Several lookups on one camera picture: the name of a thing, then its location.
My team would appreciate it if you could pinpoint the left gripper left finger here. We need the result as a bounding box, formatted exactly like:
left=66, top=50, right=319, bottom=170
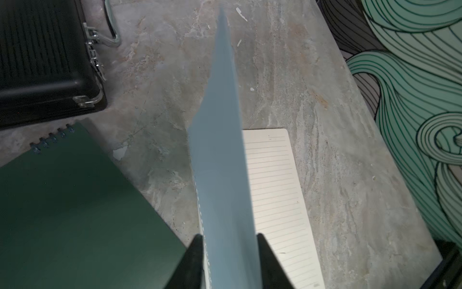
left=164, top=234, right=204, bottom=289

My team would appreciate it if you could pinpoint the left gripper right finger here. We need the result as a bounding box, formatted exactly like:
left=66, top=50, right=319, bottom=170
left=257, top=233, right=294, bottom=289

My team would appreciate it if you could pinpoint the dark green spiral notebook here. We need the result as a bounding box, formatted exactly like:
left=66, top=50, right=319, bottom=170
left=1, top=123, right=185, bottom=289

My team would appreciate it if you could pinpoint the black hard case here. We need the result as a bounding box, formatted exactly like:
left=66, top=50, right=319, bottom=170
left=1, top=1, right=121, bottom=129

